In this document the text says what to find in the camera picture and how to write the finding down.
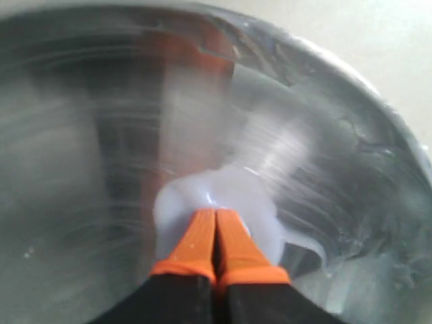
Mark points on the left gripper orange-tipped right finger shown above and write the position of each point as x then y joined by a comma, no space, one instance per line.
252,289

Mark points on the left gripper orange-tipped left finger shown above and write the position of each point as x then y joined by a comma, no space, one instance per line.
180,287

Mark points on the blue soap blob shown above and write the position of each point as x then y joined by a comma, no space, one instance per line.
232,188

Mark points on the round stainless steel plate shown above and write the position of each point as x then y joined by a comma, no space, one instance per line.
102,104

